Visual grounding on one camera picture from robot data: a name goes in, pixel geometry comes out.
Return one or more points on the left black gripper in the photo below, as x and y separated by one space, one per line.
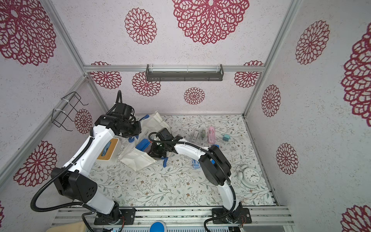
138 130

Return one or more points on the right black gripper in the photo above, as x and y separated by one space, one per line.
158 149

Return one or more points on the white canvas bag blue handles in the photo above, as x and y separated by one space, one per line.
134 150

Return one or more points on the clear pen case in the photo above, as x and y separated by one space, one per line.
195 136

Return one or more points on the clear blue-trim compass case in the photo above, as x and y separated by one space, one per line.
196 164

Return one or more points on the clear green compass set case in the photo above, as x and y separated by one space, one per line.
203 134

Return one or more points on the pink clear stationery case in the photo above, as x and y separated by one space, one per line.
211 135

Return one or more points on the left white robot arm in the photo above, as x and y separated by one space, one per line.
72 180

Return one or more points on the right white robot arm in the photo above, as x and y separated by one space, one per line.
214 164

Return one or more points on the white box wooden lid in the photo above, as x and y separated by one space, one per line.
110 153

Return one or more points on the small teal cube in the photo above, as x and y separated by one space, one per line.
226 137

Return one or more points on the blue round button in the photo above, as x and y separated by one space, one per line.
158 226

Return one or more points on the white alarm clock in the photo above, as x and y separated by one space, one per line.
248 176

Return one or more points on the black wire wall rack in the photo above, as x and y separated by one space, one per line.
62 113

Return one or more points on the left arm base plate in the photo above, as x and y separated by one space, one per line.
124 216

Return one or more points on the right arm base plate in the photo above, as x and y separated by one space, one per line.
237 217

